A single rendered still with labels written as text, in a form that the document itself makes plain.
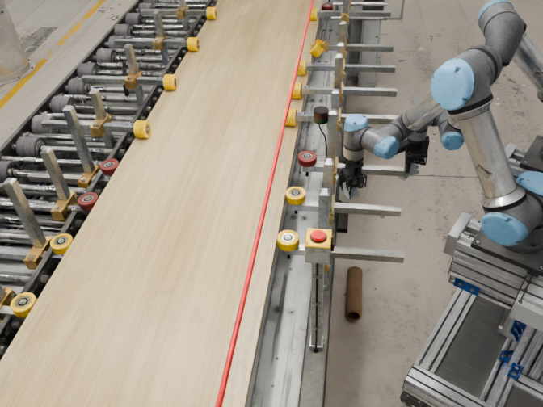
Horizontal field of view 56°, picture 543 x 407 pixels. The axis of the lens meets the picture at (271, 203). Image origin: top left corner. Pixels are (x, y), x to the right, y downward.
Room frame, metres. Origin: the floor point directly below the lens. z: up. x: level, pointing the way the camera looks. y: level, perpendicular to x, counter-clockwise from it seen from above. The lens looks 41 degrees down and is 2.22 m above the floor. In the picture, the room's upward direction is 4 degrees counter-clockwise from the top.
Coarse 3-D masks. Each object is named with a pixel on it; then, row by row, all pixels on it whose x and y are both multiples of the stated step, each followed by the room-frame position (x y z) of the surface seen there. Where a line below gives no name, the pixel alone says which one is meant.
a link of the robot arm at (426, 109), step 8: (488, 48) 1.24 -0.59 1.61; (496, 56) 1.22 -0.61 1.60; (424, 96) 1.39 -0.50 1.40; (416, 104) 1.40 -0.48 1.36; (424, 104) 1.36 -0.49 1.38; (432, 104) 1.34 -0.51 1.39; (408, 112) 1.41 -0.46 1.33; (416, 112) 1.38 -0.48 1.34; (424, 112) 1.36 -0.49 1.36; (432, 112) 1.34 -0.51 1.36; (440, 112) 1.34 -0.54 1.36; (400, 120) 1.42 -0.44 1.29; (408, 120) 1.40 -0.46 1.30; (416, 120) 1.38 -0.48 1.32; (424, 120) 1.36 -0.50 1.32; (400, 128) 1.40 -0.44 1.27; (408, 128) 1.40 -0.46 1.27; (416, 128) 1.39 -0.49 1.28; (408, 136) 1.42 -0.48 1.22
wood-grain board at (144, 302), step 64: (256, 0) 3.70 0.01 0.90; (320, 0) 3.62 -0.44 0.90; (192, 64) 2.75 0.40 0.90; (256, 64) 2.69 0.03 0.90; (192, 128) 2.06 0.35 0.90; (256, 128) 2.03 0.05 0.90; (128, 192) 1.61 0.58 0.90; (192, 192) 1.59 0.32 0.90; (256, 192) 1.56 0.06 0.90; (64, 256) 1.28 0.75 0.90; (128, 256) 1.26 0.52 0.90; (192, 256) 1.24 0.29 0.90; (256, 256) 1.22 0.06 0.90; (64, 320) 0.99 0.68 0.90; (128, 320) 0.98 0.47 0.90; (192, 320) 0.96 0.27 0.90; (256, 320) 0.95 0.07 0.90; (0, 384) 0.78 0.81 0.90; (64, 384) 0.77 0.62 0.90; (128, 384) 0.76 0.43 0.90; (192, 384) 0.74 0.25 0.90
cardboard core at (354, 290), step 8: (352, 272) 1.81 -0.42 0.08; (360, 272) 1.82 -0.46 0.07; (352, 280) 1.76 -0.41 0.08; (360, 280) 1.76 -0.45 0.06; (352, 288) 1.70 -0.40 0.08; (360, 288) 1.71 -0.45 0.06; (352, 296) 1.65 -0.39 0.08; (360, 296) 1.66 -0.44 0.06; (352, 304) 1.60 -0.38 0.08; (360, 304) 1.61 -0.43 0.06; (352, 312) 1.60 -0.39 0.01; (360, 312) 1.56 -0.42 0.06; (352, 320) 1.56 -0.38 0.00
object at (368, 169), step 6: (306, 168) 1.77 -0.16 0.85; (312, 168) 1.76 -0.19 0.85; (318, 168) 1.76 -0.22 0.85; (366, 168) 1.73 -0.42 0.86; (372, 168) 1.72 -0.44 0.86; (378, 168) 1.72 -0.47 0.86; (384, 168) 1.72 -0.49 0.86; (390, 168) 1.71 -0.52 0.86; (396, 168) 1.71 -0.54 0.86; (402, 168) 1.71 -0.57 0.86; (372, 174) 1.71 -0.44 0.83; (378, 174) 1.71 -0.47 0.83; (384, 174) 1.70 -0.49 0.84; (390, 174) 1.70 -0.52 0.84; (396, 174) 1.70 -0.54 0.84; (402, 174) 1.69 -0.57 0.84
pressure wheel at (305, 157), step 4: (304, 152) 1.81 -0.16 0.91; (308, 152) 1.81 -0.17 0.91; (312, 152) 1.80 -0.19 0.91; (300, 156) 1.78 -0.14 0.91; (304, 156) 1.78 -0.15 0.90; (308, 156) 1.78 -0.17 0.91; (312, 156) 1.78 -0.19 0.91; (316, 156) 1.78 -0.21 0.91; (300, 160) 1.76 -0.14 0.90; (304, 160) 1.75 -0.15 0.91; (308, 160) 1.75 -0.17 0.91; (312, 160) 1.75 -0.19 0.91; (316, 160) 1.77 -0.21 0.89; (300, 164) 1.76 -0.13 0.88; (304, 164) 1.75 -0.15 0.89; (308, 164) 1.74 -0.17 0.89; (312, 164) 1.75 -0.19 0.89; (308, 172) 1.78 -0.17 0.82
